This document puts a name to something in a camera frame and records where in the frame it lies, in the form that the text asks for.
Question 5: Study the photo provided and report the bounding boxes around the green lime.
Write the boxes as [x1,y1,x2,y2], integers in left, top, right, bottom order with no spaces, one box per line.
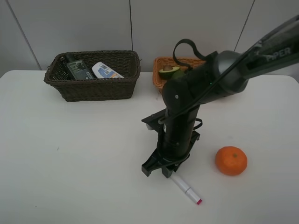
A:
[171,70,186,79]

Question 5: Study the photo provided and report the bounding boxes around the orange tangerine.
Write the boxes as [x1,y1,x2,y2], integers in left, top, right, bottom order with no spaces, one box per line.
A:
[215,146,248,176]

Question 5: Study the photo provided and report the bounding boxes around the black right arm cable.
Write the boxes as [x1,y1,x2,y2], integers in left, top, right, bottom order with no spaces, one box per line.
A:
[173,39,207,70]

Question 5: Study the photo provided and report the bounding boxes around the white tube blue cap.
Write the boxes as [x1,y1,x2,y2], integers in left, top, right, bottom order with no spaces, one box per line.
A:
[92,62,124,79]

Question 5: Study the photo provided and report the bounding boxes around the white marker pink caps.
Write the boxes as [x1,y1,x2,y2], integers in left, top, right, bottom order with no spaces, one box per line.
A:
[170,173,202,205]

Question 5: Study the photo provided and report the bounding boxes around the dark green pump bottle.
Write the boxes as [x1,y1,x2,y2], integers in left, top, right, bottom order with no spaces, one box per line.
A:
[64,53,94,80]

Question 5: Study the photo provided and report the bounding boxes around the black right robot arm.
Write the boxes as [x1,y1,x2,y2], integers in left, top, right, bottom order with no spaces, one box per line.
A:
[142,16,299,177]

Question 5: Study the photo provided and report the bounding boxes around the orange wicker basket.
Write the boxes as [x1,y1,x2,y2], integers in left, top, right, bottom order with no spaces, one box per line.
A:
[153,56,207,94]

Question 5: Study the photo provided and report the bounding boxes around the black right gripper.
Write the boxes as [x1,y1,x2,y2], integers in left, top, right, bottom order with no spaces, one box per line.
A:
[142,108,201,178]

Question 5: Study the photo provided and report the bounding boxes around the halved avocado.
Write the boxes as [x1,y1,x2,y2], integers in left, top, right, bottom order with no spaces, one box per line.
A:
[158,65,180,80]

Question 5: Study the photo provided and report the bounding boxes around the dark brown wicker basket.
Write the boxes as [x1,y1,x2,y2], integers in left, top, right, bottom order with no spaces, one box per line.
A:
[44,50,141,102]

